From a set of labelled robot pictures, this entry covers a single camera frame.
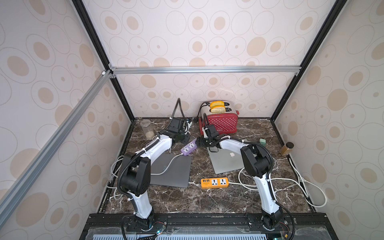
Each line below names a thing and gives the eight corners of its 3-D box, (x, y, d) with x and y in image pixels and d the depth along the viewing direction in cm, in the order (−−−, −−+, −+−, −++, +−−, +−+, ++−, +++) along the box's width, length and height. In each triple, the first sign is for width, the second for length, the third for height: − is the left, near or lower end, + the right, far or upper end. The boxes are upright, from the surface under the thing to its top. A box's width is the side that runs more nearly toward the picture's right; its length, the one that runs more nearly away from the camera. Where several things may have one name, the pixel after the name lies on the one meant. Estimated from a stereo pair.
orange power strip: (201, 189, 86) (201, 187, 84) (200, 181, 89) (200, 178, 87) (229, 187, 87) (230, 185, 84) (227, 179, 90) (228, 177, 88)
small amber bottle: (280, 156, 100) (287, 147, 92) (277, 150, 103) (284, 141, 95) (287, 156, 100) (295, 147, 92) (284, 150, 103) (292, 141, 95)
